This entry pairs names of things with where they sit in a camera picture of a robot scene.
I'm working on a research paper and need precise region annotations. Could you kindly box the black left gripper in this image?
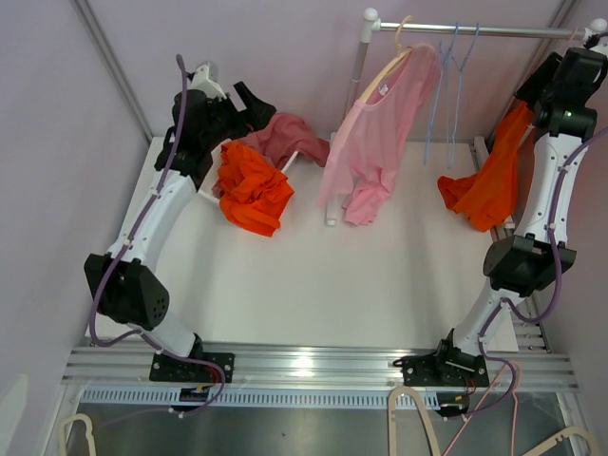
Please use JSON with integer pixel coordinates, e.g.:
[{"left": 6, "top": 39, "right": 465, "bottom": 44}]
[{"left": 201, "top": 83, "right": 276, "bottom": 151}]

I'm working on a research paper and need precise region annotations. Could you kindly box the dusty rose t shirt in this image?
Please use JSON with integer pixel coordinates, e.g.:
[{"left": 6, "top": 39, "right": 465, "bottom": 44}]
[{"left": 205, "top": 113, "right": 329, "bottom": 200}]

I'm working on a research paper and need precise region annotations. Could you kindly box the orange t shirt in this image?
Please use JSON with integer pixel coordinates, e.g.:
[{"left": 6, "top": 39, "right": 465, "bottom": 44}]
[
  {"left": 437, "top": 102, "right": 534, "bottom": 232},
  {"left": 216, "top": 141, "right": 295, "bottom": 238}
]

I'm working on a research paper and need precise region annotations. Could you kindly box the blue wire hanger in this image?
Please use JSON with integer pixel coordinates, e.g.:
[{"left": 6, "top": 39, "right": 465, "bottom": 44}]
[
  {"left": 447, "top": 23, "right": 481, "bottom": 169},
  {"left": 423, "top": 23, "right": 460, "bottom": 165}
]

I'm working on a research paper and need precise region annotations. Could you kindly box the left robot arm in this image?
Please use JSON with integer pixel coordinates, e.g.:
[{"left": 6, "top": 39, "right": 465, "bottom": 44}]
[{"left": 85, "top": 82, "right": 276, "bottom": 381}]

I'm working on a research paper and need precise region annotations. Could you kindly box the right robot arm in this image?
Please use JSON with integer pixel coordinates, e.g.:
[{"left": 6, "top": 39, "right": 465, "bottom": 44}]
[{"left": 431, "top": 36, "right": 607, "bottom": 385}]

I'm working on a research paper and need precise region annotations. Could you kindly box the light pink t shirt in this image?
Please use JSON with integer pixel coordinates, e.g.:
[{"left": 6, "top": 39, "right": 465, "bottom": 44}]
[{"left": 317, "top": 43, "right": 439, "bottom": 225}]

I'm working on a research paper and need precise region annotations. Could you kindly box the beige wooden hanger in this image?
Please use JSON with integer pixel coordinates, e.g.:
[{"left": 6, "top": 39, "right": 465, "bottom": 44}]
[{"left": 358, "top": 15, "right": 414, "bottom": 103}]

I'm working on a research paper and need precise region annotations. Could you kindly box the beige hanger at right floor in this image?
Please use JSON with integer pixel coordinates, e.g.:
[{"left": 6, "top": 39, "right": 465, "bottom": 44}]
[{"left": 524, "top": 426, "right": 600, "bottom": 456}]

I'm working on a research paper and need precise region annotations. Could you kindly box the beige hanger at floor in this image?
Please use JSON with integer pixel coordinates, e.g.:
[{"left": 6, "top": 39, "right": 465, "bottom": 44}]
[
  {"left": 524, "top": 426, "right": 600, "bottom": 456},
  {"left": 57, "top": 412, "right": 99, "bottom": 456}
]

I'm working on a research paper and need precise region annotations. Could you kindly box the beige hanger on floor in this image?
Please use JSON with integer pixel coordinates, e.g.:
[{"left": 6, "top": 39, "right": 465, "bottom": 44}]
[{"left": 387, "top": 386, "right": 441, "bottom": 456}]

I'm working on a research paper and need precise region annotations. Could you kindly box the beige hanger at left floor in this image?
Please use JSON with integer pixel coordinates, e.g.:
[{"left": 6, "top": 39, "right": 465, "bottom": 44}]
[{"left": 57, "top": 412, "right": 99, "bottom": 456}]

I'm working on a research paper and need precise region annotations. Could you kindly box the metal clothes rack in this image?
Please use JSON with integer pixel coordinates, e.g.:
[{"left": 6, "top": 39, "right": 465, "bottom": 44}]
[{"left": 325, "top": 8, "right": 607, "bottom": 227}]

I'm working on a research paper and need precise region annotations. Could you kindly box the white plastic laundry basket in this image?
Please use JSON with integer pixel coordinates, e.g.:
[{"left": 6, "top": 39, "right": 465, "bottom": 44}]
[{"left": 197, "top": 142, "right": 300, "bottom": 208}]

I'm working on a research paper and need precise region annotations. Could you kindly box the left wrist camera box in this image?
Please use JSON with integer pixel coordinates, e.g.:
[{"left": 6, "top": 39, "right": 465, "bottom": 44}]
[{"left": 188, "top": 61, "right": 227, "bottom": 100}]

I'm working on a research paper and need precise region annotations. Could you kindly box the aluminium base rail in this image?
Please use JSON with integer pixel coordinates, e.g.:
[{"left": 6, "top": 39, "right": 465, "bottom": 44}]
[{"left": 61, "top": 339, "right": 579, "bottom": 392}]

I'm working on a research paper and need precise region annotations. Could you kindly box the white slotted cable duct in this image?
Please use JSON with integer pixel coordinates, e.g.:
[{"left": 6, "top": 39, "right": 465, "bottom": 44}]
[{"left": 78, "top": 389, "right": 471, "bottom": 410}]

